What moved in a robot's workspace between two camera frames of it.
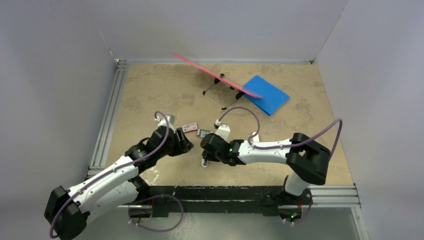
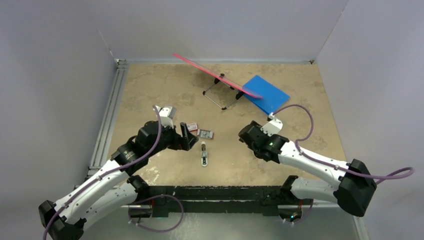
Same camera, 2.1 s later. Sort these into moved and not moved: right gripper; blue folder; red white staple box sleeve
Moved: right gripper
Not moved: blue folder; red white staple box sleeve
